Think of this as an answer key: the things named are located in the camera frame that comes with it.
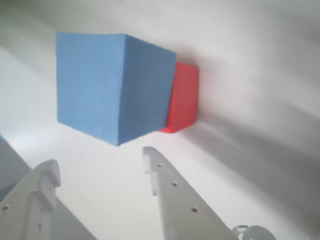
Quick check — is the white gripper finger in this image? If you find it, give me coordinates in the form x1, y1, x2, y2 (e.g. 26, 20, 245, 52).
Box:
142, 146, 237, 240
0, 159, 62, 240

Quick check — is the blue foam cube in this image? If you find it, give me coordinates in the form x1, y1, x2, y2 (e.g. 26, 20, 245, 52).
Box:
55, 31, 178, 147

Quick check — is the red foam cube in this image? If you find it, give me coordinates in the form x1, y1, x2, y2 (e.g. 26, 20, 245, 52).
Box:
157, 61, 200, 135

